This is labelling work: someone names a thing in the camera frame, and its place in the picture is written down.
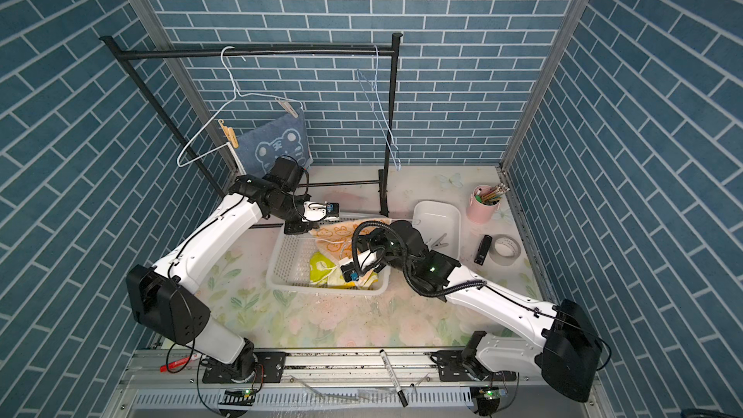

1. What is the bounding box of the orange bunny towel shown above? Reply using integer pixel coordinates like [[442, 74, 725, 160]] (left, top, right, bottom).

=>
[[310, 219, 366, 263]]

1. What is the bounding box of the yellow green towel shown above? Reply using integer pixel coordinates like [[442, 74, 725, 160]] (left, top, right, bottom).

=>
[[310, 252, 378, 290]]

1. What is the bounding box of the beige clothespin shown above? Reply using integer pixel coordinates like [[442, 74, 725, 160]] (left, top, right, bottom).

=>
[[219, 119, 239, 149], [276, 99, 299, 118], [427, 233, 449, 250]]

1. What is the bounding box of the light blue wire hanger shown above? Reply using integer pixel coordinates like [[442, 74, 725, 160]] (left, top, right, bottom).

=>
[[354, 46, 402, 171]]

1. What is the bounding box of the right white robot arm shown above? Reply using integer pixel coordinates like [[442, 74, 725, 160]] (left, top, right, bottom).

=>
[[342, 221, 611, 403]]

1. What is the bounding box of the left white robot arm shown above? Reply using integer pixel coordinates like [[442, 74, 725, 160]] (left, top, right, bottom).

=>
[[126, 156, 310, 377]]

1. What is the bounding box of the white perforated plastic basket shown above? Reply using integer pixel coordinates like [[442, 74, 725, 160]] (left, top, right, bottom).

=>
[[266, 214, 390, 296]]

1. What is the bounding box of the white rectangular tray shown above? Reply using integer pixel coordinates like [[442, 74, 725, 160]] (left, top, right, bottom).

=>
[[412, 200, 462, 259]]

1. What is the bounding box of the blue bear towel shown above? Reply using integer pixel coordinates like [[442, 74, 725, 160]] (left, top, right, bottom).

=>
[[235, 110, 313, 177]]

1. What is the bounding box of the black object beside tape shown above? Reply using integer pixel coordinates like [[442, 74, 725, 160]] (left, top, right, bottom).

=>
[[473, 235, 493, 266]]

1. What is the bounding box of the pink metal pen bucket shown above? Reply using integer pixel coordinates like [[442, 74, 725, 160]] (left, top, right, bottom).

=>
[[466, 185, 501, 224]]

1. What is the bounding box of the beige clothespin on blue towel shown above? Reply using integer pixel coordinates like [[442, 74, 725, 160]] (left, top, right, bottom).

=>
[[276, 99, 299, 118]]

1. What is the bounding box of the roll of tape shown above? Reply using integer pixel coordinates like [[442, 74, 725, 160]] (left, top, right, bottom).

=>
[[489, 234, 522, 266]]

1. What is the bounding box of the bundle of coloured pencils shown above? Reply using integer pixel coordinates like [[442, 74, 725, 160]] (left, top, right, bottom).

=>
[[478, 184, 510, 205]]

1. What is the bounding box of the black corrugated cable hose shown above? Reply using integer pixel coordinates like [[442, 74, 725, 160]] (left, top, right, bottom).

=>
[[350, 219, 486, 298]]

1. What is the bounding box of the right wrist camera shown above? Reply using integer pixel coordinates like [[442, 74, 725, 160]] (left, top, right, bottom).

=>
[[341, 260, 373, 286]]

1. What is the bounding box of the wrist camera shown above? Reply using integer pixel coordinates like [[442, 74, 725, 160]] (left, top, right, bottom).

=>
[[303, 201, 340, 223], [341, 260, 373, 286]]

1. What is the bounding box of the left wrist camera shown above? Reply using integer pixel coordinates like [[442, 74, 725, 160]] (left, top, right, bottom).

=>
[[303, 201, 340, 223]]

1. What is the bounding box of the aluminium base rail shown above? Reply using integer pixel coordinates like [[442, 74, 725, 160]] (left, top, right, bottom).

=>
[[124, 346, 587, 413]]

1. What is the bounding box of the black marker on rail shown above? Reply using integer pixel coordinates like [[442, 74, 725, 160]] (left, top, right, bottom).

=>
[[379, 349, 408, 408]]

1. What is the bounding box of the white wire hanger left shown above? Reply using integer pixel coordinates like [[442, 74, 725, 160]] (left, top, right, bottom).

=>
[[176, 45, 304, 168]]

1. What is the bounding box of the red marker on rail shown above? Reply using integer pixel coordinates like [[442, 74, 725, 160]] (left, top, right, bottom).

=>
[[160, 354, 201, 373]]

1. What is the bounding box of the black clothes rack frame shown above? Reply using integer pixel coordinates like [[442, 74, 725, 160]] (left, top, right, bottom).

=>
[[99, 32, 404, 217]]

